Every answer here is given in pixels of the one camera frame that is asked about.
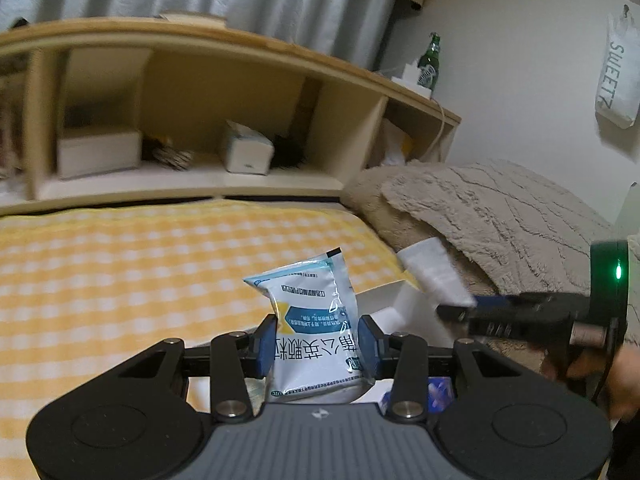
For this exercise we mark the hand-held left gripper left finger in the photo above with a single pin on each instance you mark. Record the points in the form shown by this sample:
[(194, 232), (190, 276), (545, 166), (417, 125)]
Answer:
[(265, 350)]

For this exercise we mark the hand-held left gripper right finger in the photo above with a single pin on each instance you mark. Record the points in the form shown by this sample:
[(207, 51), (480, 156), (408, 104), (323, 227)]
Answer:
[(370, 350)]

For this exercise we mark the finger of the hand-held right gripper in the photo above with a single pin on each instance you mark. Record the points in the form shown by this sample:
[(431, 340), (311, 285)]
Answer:
[(490, 321), (497, 301)]

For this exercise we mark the white cardboard box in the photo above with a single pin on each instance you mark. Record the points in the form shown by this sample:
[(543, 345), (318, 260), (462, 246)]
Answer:
[(400, 305)]

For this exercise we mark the blue and white sachet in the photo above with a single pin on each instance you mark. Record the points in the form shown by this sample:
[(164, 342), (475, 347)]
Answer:
[(310, 310)]

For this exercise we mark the person's right hand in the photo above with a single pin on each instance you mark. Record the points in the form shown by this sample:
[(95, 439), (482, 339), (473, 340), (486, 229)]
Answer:
[(625, 385)]

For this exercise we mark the blue packet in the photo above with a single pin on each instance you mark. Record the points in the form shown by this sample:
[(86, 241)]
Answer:
[(440, 392)]

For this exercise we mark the beige fluffy blanket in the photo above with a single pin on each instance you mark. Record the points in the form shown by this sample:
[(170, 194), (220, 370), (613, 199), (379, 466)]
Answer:
[(500, 210)]

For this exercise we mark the yellow checked bed sheet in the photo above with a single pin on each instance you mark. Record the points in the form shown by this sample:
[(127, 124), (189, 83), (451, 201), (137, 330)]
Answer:
[(125, 270)]

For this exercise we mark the white paper sheets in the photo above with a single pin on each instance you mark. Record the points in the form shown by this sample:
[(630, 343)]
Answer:
[(397, 142)]

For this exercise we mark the white tissue box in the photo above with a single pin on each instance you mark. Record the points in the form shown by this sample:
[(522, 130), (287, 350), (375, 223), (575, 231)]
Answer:
[(247, 152)]

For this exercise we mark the patterned small item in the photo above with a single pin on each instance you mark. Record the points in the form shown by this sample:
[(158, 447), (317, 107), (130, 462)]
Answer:
[(172, 157)]

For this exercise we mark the wooden headboard shelf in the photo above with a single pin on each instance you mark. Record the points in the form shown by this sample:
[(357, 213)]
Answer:
[(340, 125)]

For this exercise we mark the green glass bottle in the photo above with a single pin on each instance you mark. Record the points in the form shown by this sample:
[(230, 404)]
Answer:
[(430, 60)]

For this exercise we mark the white paper bag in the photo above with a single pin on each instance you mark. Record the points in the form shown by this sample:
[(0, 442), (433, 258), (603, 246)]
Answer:
[(617, 75)]

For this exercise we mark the white storage box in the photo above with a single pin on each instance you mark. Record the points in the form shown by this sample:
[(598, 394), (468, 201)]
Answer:
[(100, 155)]

